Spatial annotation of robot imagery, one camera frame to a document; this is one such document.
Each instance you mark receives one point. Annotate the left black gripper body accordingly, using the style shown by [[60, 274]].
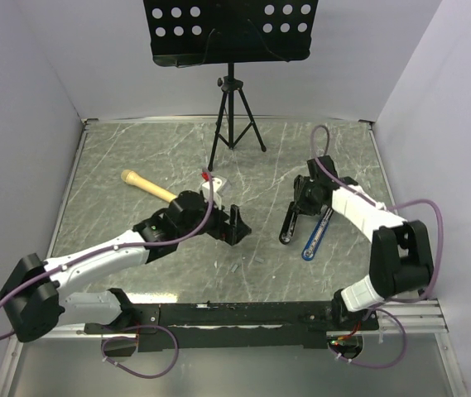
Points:
[[218, 227]]

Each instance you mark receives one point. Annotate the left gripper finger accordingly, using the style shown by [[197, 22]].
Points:
[[239, 231], [235, 217]]

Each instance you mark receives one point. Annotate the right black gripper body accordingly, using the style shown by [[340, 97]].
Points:
[[307, 200]]

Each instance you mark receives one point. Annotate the black stapler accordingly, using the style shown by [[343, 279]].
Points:
[[289, 224]]

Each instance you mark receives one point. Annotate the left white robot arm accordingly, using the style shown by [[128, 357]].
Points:
[[40, 295]]

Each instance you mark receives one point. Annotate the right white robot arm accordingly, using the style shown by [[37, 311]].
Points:
[[400, 256]]

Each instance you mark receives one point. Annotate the beige toy microphone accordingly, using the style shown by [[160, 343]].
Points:
[[132, 178]]

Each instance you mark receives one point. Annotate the black music stand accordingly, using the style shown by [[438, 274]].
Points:
[[194, 33]]

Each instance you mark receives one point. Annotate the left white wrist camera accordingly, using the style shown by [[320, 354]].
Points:
[[219, 186]]

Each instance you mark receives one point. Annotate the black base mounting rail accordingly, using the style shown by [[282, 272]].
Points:
[[223, 325]]

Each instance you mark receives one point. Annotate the aluminium extrusion rail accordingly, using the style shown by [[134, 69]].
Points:
[[422, 317]]

